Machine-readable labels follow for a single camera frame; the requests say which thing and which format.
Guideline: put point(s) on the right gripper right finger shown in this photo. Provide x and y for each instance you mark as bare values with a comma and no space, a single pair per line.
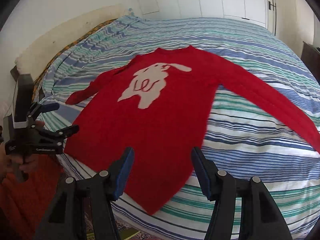
260,215

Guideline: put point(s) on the dark wooden nightstand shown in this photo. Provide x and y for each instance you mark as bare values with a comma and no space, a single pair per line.
311,58

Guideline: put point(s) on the cream padded headboard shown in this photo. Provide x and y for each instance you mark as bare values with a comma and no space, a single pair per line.
38,55

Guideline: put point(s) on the blue green striped bedspread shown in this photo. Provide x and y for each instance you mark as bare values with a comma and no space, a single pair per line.
241,138

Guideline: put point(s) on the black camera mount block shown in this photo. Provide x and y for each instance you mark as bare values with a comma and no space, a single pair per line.
22,100

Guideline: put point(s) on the red sweater with white rabbit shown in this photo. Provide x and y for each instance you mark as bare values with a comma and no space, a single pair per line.
159,104

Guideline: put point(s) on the orange red blanket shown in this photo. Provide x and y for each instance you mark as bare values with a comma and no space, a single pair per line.
24,204

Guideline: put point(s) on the green book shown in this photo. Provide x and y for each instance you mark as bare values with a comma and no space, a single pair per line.
128,233

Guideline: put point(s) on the person's left hand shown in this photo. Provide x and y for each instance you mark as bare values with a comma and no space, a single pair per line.
20,162

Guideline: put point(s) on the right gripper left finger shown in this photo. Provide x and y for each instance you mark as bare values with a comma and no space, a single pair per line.
65,216

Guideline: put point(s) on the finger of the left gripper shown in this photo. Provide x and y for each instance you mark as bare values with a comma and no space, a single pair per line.
36,109
59,135

